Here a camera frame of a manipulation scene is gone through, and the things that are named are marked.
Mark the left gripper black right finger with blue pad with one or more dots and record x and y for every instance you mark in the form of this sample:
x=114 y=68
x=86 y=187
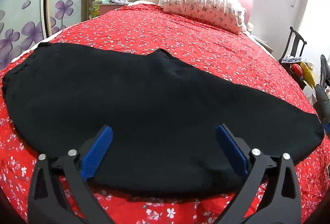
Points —
x=270 y=192

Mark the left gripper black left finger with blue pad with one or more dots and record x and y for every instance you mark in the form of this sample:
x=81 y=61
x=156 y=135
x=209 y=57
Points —
x=59 y=192

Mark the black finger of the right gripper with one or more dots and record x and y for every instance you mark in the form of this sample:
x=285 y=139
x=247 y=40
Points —
x=322 y=95

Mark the black pants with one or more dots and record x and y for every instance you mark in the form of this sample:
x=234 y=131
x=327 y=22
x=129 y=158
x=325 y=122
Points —
x=163 y=114

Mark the red yellow items on chair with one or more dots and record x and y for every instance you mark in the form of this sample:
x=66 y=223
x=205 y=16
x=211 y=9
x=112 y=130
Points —
x=299 y=70

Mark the black metal chair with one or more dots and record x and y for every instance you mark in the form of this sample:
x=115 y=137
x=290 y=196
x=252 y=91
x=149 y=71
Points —
x=290 y=50

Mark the pink pillow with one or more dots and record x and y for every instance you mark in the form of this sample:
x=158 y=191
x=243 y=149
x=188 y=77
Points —
x=247 y=5

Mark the white floral pillow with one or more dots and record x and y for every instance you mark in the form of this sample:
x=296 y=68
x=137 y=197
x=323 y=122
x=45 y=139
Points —
x=225 y=14

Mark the red floral bedspread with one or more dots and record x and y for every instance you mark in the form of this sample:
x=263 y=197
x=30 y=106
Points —
x=143 y=29

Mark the purple flower wardrobe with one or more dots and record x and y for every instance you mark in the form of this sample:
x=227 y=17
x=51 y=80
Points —
x=24 y=23

